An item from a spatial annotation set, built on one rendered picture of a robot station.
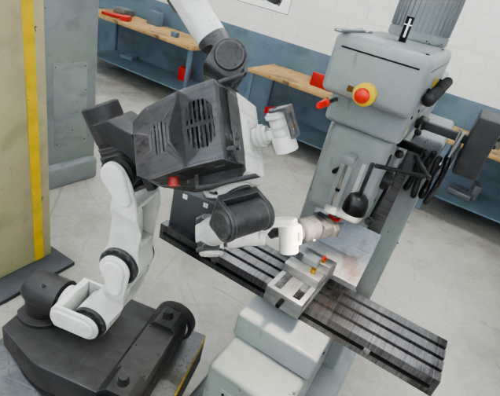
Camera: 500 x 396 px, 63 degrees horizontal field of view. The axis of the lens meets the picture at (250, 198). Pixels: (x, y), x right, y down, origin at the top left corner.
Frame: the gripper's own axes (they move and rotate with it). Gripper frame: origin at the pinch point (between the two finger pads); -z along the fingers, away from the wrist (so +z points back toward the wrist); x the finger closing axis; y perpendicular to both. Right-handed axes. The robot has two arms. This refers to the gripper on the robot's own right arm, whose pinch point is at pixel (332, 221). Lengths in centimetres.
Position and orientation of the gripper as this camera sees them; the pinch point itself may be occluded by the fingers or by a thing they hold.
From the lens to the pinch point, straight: 153.7
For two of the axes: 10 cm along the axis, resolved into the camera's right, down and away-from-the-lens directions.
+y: -2.3, 8.5, 4.8
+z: -7.7, 1.4, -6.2
